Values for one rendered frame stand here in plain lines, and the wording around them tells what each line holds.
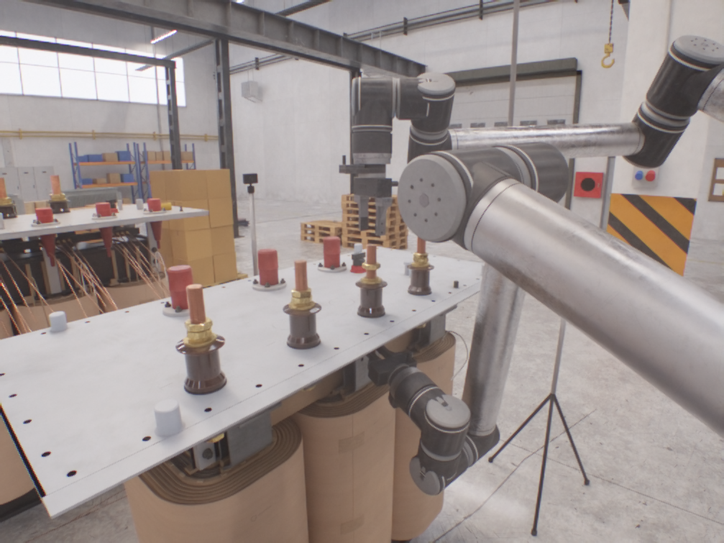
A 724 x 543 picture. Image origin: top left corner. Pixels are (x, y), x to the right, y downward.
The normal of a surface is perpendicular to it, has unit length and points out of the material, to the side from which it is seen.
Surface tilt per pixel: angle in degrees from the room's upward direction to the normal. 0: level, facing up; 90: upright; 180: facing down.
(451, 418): 18
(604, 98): 90
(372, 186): 90
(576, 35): 90
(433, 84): 38
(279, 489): 90
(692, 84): 103
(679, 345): 75
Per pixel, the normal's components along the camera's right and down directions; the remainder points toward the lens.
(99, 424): 0.00, -0.97
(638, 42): -0.63, 0.19
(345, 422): 0.33, 0.24
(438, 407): 0.05, -0.89
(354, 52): 0.77, 0.16
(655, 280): -0.12, -0.63
